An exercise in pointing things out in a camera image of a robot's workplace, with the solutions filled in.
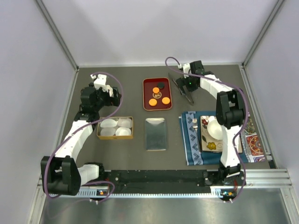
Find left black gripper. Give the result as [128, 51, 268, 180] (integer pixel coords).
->
[90, 83, 121, 111]

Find metal tongs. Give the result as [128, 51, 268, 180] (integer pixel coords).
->
[168, 73, 194, 105]

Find orange cookie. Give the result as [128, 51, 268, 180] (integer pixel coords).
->
[149, 98, 157, 107]
[153, 87, 160, 94]
[162, 97, 171, 105]

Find black sandwich cookie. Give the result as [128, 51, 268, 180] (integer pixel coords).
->
[157, 82, 164, 89]

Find orange cookie top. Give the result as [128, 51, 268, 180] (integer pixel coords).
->
[153, 87, 160, 94]

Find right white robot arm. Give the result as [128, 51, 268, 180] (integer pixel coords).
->
[174, 61, 248, 185]

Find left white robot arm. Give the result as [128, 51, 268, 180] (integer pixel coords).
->
[41, 82, 123, 198]

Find white paper cup top-left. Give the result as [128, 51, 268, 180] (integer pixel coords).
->
[100, 119, 118, 128]

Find white paper cup top-right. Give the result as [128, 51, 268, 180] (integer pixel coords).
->
[117, 118, 133, 128]

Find gold cookie tin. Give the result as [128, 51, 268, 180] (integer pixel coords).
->
[97, 117, 134, 140]

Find white paper cup bottom-right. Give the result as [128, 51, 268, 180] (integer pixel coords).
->
[115, 127, 132, 136]

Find silver fork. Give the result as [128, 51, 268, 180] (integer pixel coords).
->
[192, 118, 201, 153]

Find blue patterned cloth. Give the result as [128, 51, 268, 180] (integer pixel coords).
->
[178, 111, 252, 166]

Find red lacquer tray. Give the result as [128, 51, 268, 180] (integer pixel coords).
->
[142, 77, 172, 111]

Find white bowl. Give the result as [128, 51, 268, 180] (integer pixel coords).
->
[207, 116, 223, 140]

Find silver tin lid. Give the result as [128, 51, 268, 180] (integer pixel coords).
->
[145, 118, 167, 151]

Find floral square plate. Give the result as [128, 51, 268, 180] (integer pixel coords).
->
[200, 116, 223, 153]

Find colourful patterned cloth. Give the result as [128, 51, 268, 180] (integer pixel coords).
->
[241, 114, 266, 163]

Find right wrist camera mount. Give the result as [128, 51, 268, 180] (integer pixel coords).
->
[178, 63, 191, 77]

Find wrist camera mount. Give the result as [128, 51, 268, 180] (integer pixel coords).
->
[178, 63, 191, 77]
[90, 74, 113, 92]

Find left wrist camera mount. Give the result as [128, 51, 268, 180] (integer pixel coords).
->
[90, 74, 113, 92]

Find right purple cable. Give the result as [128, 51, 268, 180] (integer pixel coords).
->
[165, 56, 250, 203]

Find purple cable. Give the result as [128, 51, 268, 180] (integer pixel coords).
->
[165, 56, 250, 203]
[45, 71, 124, 203]

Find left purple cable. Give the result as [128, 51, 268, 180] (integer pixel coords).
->
[45, 71, 124, 203]

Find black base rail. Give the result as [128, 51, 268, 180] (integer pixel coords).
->
[85, 170, 245, 194]

